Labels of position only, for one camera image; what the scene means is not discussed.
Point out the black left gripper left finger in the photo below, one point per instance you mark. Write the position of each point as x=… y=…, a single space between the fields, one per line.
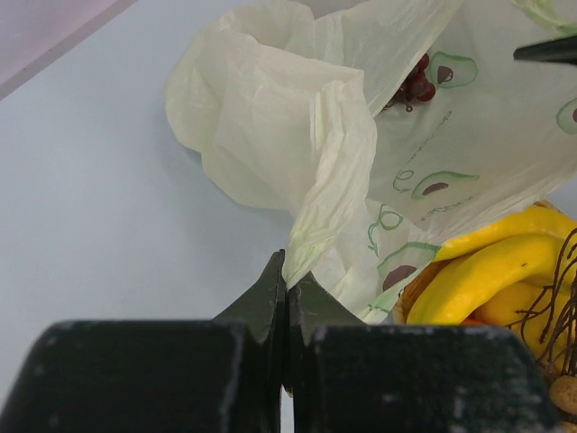
x=262 y=307

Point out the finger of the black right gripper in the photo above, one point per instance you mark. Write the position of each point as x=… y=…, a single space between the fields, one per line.
x=559 y=51

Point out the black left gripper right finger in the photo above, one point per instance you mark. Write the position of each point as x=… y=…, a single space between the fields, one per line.
x=310 y=307

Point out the dark red fake grapes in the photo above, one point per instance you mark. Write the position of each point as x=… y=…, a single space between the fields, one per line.
x=416 y=88

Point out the pale green plastic bag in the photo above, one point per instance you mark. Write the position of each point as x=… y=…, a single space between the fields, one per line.
x=284 y=103

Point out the yellow fake banana bunch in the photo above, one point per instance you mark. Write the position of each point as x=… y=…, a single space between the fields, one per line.
x=491 y=283

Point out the brown fake longan branch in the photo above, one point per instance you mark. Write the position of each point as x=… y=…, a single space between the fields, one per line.
x=546 y=324

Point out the orange fake persimmon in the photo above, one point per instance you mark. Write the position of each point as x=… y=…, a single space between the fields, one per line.
x=471 y=322

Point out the orange woven wicker tray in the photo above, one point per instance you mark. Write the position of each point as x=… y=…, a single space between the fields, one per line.
x=540 y=218

